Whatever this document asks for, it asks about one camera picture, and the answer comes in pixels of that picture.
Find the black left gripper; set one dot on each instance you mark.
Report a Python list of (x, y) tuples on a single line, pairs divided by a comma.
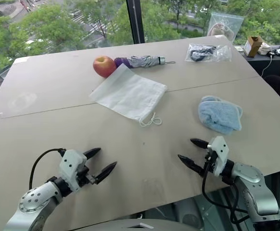
[(85, 176)]

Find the clear zip bag with contents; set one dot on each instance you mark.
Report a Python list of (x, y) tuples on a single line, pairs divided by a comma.
[(224, 26)]

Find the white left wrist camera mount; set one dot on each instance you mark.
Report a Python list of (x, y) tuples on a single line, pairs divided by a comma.
[(70, 163)]

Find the small brown cardboard box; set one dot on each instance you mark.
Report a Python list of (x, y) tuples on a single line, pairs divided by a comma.
[(251, 47)]

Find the black window frame post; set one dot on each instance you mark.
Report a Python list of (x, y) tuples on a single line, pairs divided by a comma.
[(135, 21)]

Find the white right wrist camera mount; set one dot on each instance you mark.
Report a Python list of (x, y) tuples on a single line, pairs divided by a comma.
[(219, 154)]

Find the white crumpled cloth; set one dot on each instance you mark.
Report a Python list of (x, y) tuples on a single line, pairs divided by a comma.
[(265, 48)]

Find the folded grey purple umbrella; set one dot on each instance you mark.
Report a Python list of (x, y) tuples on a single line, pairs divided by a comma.
[(142, 61)]

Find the clear plastic bag black item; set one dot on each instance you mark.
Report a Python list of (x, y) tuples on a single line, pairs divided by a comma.
[(206, 53)]

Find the red yellow apple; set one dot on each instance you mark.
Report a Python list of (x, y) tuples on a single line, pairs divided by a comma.
[(104, 66)]

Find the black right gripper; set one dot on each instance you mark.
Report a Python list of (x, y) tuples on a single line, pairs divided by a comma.
[(210, 161)]

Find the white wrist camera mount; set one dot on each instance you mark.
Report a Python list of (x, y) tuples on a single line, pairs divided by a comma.
[(70, 163), (219, 154)]

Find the light blue towel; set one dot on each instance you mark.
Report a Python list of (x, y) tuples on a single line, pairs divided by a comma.
[(219, 115)]

